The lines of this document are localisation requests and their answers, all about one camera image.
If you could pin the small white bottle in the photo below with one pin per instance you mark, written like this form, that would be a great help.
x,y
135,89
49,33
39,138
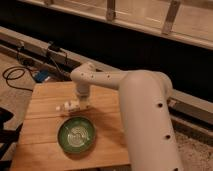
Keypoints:
x,y
74,105

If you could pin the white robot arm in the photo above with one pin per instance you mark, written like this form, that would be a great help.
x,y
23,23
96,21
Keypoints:
x,y
143,95

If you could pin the black object at left edge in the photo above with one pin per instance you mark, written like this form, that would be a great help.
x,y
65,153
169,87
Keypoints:
x,y
7,137

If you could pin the blue box on floor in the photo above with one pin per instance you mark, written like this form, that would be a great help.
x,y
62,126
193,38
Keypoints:
x,y
41,76

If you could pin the black clamp on rail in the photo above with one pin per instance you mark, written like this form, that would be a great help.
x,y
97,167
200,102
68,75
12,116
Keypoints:
x,y
53,47

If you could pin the green ceramic bowl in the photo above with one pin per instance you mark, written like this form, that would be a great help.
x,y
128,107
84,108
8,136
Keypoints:
x,y
76,135

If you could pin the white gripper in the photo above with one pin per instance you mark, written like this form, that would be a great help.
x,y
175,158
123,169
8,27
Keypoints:
x,y
83,94

